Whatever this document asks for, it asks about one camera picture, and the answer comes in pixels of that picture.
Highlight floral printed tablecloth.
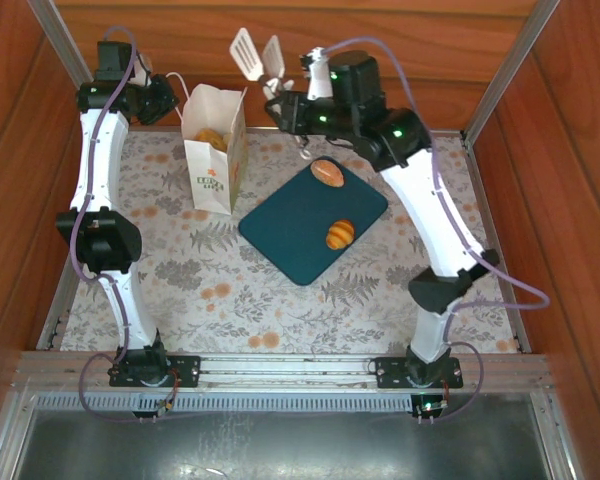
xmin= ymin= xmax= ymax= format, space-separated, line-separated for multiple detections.
xmin=59 ymin=130 xmax=524 ymax=354

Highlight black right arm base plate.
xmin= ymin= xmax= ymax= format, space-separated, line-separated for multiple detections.
xmin=374 ymin=355 xmax=465 ymax=390

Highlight oval brown fake bread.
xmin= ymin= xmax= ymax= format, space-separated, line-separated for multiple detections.
xmin=310 ymin=156 xmax=346 ymax=189

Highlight white slotted tongs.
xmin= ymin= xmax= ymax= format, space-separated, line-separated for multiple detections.
xmin=228 ymin=27 xmax=296 ymax=104

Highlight white paper bag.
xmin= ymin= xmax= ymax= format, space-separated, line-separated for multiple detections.
xmin=165 ymin=72 xmax=250 ymax=216

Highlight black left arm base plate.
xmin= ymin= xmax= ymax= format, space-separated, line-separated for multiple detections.
xmin=108 ymin=349 xmax=201 ymax=389

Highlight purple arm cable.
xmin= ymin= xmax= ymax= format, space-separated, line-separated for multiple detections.
xmin=322 ymin=35 xmax=551 ymax=424
xmin=67 ymin=25 xmax=181 ymax=425

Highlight croissant-shaped striped fake bread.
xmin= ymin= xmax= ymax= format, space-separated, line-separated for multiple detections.
xmin=325 ymin=218 xmax=356 ymax=251

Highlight grey metal sheet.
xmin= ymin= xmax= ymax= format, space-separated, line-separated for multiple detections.
xmin=9 ymin=394 xmax=566 ymax=480

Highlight grey slotted cable duct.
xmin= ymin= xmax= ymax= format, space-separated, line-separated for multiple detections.
xmin=34 ymin=392 xmax=416 ymax=414

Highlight teal tray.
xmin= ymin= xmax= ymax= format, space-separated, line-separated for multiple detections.
xmin=237 ymin=162 xmax=390 ymax=287

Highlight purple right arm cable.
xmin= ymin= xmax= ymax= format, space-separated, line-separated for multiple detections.
xmin=322 ymin=35 xmax=551 ymax=424

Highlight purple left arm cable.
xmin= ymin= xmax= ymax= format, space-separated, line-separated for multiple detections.
xmin=67 ymin=25 xmax=181 ymax=425

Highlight aluminium mounting rail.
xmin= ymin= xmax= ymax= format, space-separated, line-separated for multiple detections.
xmin=12 ymin=351 xmax=554 ymax=396

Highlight aluminium frame post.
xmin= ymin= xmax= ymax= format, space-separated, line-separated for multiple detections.
xmin=462 ymin=0 xmax=561 ymax=146
xmin=28 ymin=0 xmax=95 ymax=90

